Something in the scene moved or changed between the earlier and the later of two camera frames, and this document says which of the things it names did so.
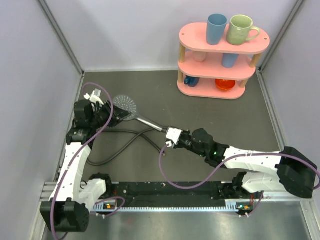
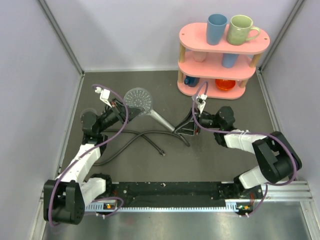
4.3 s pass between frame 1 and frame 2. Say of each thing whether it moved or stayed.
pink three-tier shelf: stayed
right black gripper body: moved
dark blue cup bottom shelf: stayed
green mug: stayed
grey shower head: moved
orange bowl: stayed
